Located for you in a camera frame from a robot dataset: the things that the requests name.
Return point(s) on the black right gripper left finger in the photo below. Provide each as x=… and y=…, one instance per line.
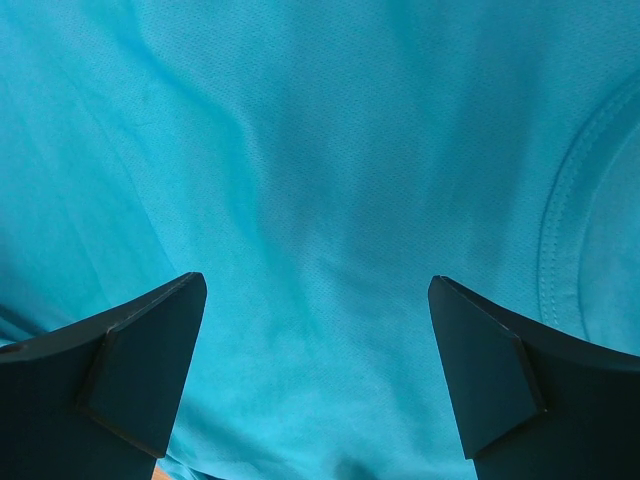
x=98, y=399

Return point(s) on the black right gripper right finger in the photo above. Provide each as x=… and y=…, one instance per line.
x=531, y=402

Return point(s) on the teal t shirt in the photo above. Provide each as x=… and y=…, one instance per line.
x=319, y=162

